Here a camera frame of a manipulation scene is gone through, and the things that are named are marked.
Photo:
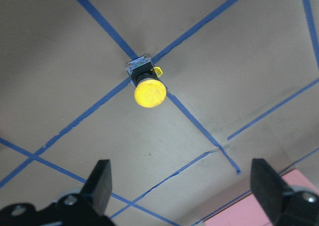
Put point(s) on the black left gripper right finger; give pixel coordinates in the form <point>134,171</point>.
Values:
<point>269,189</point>

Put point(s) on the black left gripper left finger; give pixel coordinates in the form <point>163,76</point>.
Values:
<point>98,187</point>

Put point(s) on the yellow push button switch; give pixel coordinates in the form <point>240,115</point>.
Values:
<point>145,76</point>

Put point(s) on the pink plastic bin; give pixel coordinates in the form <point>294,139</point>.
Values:
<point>290,200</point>

